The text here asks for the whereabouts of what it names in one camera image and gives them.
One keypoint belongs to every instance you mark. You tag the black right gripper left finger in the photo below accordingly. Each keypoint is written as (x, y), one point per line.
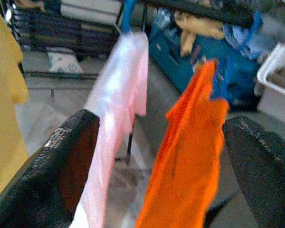
(38, 185)

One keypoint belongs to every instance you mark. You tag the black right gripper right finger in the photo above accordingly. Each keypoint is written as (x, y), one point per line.
(263, 178)

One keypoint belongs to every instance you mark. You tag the white shirt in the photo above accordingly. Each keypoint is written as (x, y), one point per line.
(118, 95)

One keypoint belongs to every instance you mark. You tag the orange shirt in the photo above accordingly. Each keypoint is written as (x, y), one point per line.
(187, 154)

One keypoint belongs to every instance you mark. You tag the white plastic bin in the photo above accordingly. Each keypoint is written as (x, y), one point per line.
(275, 95)

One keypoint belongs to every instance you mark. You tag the yellow shirt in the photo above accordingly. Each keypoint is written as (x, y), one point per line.
(2, 95)

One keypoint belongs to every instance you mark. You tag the white printed pillow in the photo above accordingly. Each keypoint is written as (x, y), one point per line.
(64, 60)

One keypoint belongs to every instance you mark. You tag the blue plastic storage box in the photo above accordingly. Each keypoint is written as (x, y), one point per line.
(171, 59)

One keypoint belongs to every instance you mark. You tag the black metal clothes rack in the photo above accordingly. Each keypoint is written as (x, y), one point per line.
(204, 12)

